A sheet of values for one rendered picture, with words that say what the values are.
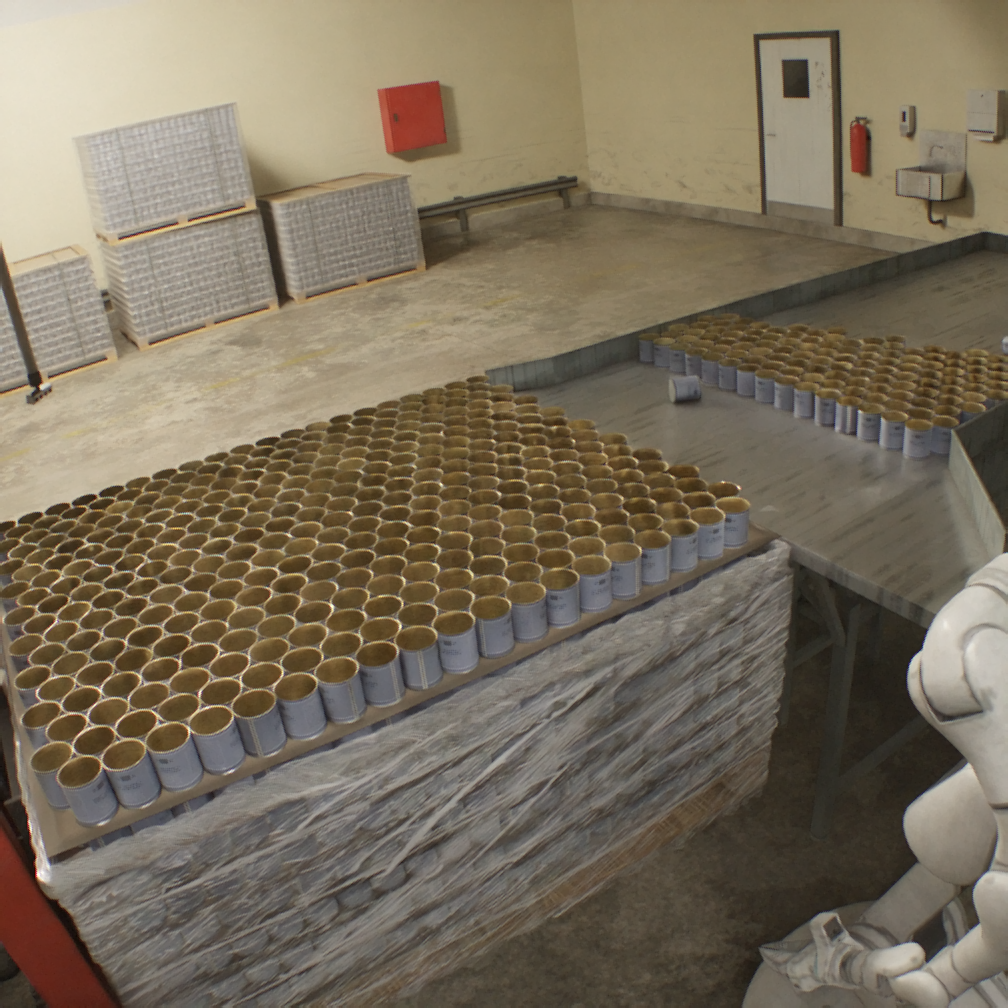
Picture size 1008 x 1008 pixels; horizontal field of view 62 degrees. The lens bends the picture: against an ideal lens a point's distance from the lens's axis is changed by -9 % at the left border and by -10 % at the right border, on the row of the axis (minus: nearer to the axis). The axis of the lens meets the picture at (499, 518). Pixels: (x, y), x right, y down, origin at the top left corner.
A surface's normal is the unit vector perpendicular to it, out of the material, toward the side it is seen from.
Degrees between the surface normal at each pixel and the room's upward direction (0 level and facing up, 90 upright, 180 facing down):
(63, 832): 2
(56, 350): 89
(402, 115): 90
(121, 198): 90
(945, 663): 70
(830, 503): 0
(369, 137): 90
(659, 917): 0
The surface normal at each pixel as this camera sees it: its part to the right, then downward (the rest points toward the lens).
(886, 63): -0.84, 0.34
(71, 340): 0.53, 0.37
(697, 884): -0.11, -0.88
